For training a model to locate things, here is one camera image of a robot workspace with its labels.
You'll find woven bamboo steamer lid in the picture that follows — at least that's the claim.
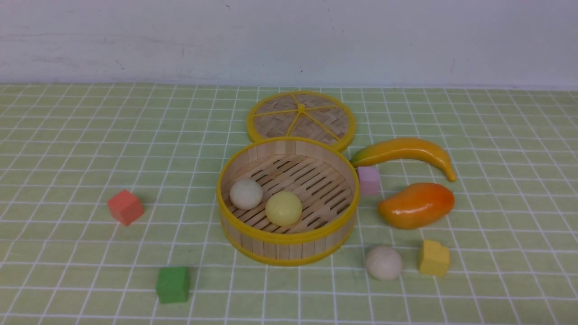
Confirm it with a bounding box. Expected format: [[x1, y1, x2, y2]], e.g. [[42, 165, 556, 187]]
[[246, 91, 357, 152]]

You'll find yellow foam block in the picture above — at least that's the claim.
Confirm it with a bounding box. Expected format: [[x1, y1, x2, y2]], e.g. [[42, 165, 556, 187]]
[[418, 239, 450, 277]]

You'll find orange toy mango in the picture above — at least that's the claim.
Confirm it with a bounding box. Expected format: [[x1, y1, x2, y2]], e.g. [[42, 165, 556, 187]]
[[377, 182, 456, 230]]

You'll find pink foam cube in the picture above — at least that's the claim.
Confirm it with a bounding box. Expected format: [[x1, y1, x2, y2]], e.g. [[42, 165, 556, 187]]
[[357, 165, 381, 196]]

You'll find yellow bun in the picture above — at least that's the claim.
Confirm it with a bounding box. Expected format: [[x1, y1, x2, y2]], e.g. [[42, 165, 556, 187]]
[[266, 191, 302, 227]]

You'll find yellow toy banana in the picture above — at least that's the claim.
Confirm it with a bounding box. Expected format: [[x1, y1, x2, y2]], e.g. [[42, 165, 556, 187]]
[[350, 137, 457, 182]]

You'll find green checkered tablecloth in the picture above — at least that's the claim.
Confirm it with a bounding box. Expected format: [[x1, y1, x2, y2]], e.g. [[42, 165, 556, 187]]
[[0, 83, 578, 325]]

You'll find green foam cube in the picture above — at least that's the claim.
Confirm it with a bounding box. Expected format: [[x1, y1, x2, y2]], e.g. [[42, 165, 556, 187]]
[[156, 267, 190, 304]]

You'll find bamboo steamer tray yellow rim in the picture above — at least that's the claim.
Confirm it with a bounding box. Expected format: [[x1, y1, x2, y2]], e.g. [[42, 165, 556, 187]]
[[215, 137, 360, 267]]

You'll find red foam cube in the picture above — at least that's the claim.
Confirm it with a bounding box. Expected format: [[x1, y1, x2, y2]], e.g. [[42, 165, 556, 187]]
[[107, 189, 145, 226]]

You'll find white bun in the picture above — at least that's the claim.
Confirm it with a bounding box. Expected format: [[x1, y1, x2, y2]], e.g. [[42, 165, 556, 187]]
[[365, 246, 403, 280], [229, 179, 263, 210]]

